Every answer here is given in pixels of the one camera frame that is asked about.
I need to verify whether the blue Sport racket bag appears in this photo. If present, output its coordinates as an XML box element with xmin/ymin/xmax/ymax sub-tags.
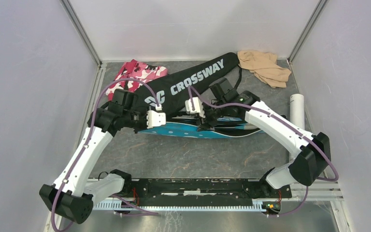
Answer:
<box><xmin>138</xmin><ymin>116</ymin><xmax>264</xmax><ymax>139</ymax></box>

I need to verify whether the black Crossway racket bag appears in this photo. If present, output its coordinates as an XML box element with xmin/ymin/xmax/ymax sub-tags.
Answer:
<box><xmin>147</xmin><ymin>52</ymin><xmax>239</xmax><ymax>116</ymax></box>

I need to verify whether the white shuttlecock tube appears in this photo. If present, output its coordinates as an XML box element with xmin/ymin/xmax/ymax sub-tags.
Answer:
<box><xmin>289</xmin><ymin>94</ymin><xmax>305</xmax><ymax>129</ymax></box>

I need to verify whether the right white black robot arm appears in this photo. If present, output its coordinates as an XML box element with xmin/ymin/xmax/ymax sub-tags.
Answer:
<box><xmin>185</xmin><ymin>86</ymin><xmax>332</xmax><ymax>197</ymax></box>

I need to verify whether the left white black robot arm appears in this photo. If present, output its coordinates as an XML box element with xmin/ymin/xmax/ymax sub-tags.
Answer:
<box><xmin>39</xmin><ymin>89</ymin><xmax>166</xmax><ymax>232</ymax></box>

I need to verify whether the pink camouflage racket bag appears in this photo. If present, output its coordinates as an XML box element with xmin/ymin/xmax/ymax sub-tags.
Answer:
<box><xmin>105</xmin><ymin>59</ymin><xmax>168</xmax><ymax>101</ymax></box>

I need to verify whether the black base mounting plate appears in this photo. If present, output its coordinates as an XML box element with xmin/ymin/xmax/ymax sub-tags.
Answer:
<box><xmin>117</xmin><ymin>178</ymin><xmax>292</xmax><ymax>207</ymax></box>

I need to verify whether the beige folded cloth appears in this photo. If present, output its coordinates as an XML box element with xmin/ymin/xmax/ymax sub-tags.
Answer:
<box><xmin>237</xmin><ymin>50</ymin><xmax>291</xmax><ymax>88</ymax></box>

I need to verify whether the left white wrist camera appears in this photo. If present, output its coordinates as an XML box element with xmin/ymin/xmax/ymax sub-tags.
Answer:
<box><xmin>146</xmin><ymin>110</ymin><xmax>166</xmax><ymax>129</ymax></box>

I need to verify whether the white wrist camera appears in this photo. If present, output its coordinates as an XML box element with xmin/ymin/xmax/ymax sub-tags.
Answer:
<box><xmin>185</xmin><ymin>97</ymin><xmax>205</xmax><ymax>118</ymax></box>
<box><xmin>146</xmin><ymin>110</ymin><xmax>166</xmax><ymax>129</ymax></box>

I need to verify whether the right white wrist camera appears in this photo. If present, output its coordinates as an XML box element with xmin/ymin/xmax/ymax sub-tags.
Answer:
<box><xmin>185</xmin><ymin>97</ymin><xmax>205</xmax><ymax>118</ymax></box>

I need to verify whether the white slotted cable duct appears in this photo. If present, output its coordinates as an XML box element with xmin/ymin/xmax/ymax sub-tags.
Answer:
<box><xmin>93</xmin><ymin>198</ymin><xmax>266</xmax><ymax>213</ymax></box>

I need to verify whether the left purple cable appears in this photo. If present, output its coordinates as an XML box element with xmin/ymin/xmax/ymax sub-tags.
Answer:
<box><xmin>50</xmin><ymin>77</ymin><xmax>162</xmax><ymax>232</ymax></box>

